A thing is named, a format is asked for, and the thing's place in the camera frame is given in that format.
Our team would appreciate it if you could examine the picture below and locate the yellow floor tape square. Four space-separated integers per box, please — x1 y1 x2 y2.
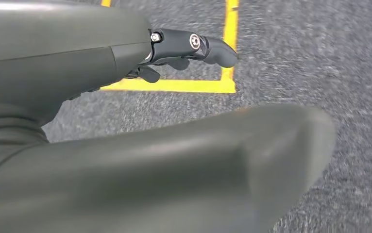
100 0 240 95

